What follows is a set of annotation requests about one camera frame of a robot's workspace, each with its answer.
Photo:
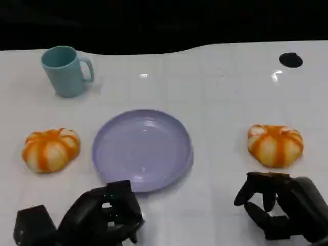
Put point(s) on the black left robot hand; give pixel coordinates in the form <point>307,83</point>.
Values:
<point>84,215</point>

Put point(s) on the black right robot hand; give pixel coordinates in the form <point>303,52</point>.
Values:
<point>299,202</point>

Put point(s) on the orange white toy bread roll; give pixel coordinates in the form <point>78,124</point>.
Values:
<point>50,150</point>
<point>275,145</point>

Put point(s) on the lilac plate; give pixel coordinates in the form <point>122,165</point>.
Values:
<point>142,151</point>

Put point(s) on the pale green mug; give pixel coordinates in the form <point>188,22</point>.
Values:
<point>67,71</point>

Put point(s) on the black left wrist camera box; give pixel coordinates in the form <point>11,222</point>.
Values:
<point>32,225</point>

